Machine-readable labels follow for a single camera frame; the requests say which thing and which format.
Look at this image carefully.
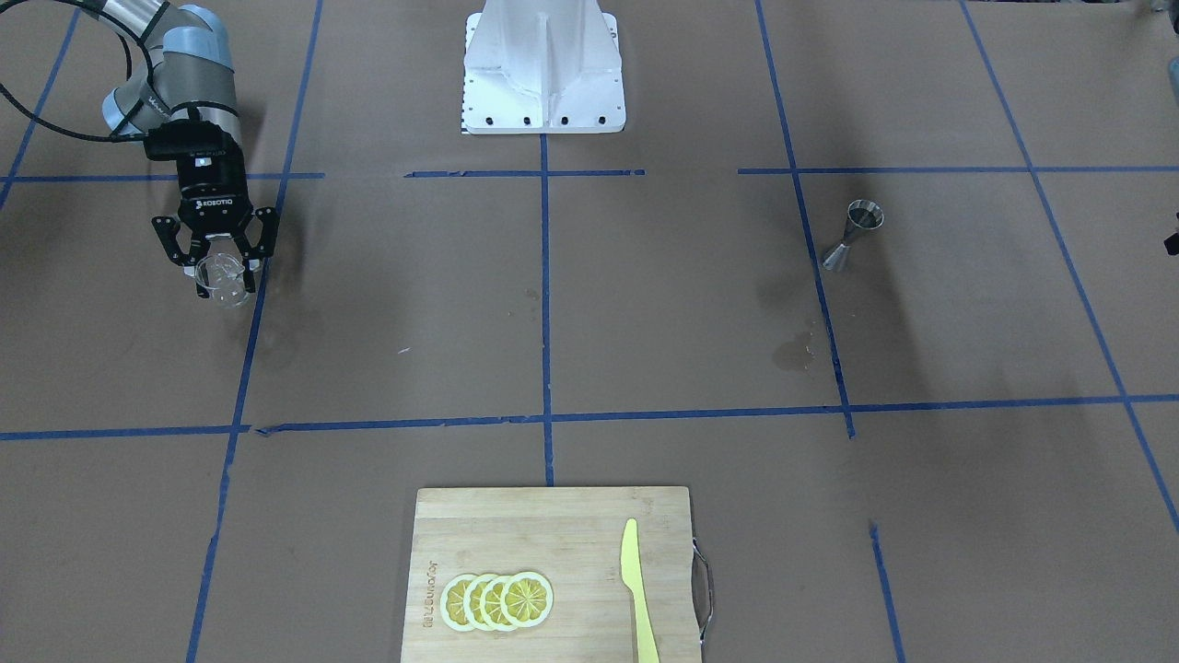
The bamboo cutting board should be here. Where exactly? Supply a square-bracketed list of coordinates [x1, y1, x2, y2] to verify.
[400, 486, 703, 662]

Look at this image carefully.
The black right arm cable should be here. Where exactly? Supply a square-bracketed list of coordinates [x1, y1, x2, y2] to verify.
[0, 0, 158, 144]

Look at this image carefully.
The lemon slice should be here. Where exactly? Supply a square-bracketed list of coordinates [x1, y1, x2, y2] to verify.
[500, 571, 554, 628]
[476, 576, 518, 631]
[441, 575, 476, 634]
[461, 575, 498, 631]

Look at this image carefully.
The steel double jigger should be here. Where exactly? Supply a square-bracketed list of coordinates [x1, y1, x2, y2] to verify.
[821, 201, 884, 273]

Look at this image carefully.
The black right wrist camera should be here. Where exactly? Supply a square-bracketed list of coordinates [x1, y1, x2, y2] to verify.
[143, 119, 236, 162]

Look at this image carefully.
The clear glass cup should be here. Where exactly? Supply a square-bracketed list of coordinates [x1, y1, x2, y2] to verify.
[193, 252, 251, 308]

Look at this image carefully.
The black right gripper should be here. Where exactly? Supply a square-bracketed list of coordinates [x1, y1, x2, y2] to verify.
[151, 152, 281, 298]

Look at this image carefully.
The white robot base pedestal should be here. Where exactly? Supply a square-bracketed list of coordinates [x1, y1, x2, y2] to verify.
[461, 1, 627, 134]

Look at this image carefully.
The yellow plastic knife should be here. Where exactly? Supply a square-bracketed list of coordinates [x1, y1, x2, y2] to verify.
[620, 518, 660, 662]

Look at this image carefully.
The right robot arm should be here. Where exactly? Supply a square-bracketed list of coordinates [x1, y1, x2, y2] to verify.
[83, 1, 281, 298]

